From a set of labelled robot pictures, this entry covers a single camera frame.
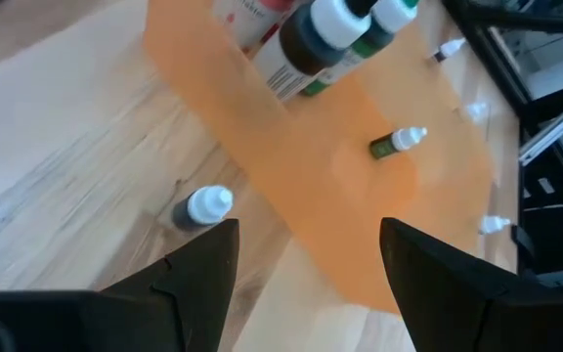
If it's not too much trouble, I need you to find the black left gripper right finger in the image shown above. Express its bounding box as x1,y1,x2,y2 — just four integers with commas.
379,218,563,352

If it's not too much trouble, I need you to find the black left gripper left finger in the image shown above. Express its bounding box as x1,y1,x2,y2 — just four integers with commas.
0,218,240,352

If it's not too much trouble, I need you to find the small black dropper bottle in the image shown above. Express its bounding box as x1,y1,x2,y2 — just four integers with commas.
171,184,236,231
478,214,512,236

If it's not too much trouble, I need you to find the small green dropper bottle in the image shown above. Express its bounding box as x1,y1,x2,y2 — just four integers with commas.
368,126,429,160

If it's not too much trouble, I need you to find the green food coloring bottle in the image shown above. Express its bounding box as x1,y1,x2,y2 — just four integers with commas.
299,0,420,98

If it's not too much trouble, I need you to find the black food coloring bottle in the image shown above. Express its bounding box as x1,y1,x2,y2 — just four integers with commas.
253,0,378,103

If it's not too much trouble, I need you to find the pink food coloring bottle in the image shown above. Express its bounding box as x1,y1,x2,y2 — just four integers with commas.
211,0,298,50

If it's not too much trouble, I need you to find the silver aluminium extrusion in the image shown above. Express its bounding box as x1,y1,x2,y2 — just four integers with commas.
518,95,563,167

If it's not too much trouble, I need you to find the orange translucent plastic bin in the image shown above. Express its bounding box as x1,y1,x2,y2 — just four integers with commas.
143,0,510,315

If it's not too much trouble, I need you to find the small purple dropper bottle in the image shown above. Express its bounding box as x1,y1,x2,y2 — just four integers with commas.
430,37,467,64

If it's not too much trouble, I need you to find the black metal table frame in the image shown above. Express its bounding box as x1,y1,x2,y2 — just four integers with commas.
442,0,563,294

